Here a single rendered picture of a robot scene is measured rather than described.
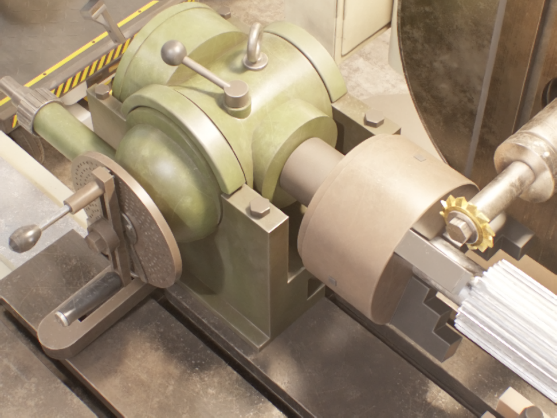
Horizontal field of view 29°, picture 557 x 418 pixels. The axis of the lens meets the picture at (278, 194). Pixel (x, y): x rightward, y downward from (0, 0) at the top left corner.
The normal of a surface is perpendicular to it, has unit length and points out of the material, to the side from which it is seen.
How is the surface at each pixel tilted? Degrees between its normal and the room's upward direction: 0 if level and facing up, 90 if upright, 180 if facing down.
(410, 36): 90
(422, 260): 35
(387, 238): 39
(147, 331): 0
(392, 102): 0
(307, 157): 19
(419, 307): 65
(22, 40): 0
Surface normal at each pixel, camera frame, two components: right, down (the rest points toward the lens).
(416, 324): -0.64, 0.22
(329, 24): -0.70, 0.54
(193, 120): 0.21, -0.46
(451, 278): -0.40, -0.22
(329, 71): 0.50, -0.08
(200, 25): 0.11, -0.73
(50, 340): -0.04, -0.61
